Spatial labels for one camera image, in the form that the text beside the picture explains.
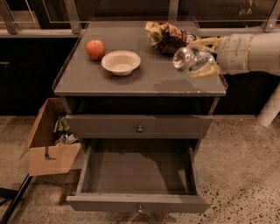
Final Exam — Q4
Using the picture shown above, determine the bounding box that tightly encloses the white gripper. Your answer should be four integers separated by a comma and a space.
188, 33, 253, 78

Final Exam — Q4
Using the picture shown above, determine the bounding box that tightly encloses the silver 7up can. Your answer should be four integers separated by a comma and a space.
173, 46, 215, 73

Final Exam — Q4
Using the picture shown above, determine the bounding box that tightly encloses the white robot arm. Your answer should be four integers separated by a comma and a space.
189, 32, 280, 77

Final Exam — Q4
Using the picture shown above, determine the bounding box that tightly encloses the grey drawer cabinet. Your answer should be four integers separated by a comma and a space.
52, 20, 228, 214

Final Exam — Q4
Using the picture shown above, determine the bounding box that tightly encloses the round brass drawer knob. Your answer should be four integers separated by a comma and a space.
136, 125, 144, 133

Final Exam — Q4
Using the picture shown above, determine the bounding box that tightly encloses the closed grey top drawer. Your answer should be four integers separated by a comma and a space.
66, 115, 212, 139

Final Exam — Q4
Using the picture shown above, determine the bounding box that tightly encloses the open grey middle drawer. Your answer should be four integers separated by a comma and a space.
66, 139, 211, 214

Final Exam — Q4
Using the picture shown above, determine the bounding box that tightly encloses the brown chip bag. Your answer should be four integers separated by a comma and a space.
145, 21, 198, 55

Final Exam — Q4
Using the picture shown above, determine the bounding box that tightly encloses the white paper bowl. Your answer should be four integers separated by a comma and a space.
101, 51, 141, 76

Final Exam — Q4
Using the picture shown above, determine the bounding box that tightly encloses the red apple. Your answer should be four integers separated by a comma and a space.
86, 39, 105, 60

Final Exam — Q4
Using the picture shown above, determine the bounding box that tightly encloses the green snack packet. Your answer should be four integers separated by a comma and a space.
54, 115, 71, 135

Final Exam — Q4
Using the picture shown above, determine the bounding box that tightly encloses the crumpled clear wrapper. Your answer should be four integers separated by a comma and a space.
55, 134, 78, 146

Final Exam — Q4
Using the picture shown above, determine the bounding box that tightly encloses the cardboard box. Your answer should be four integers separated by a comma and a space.
21, 98, 84, 176

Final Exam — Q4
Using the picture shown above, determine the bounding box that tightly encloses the black metal floor bar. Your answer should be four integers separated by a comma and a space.
0, 174, 32, 224

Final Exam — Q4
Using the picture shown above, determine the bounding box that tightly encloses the brass bottom drawer handle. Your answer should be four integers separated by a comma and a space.
131, 206, 154, 224

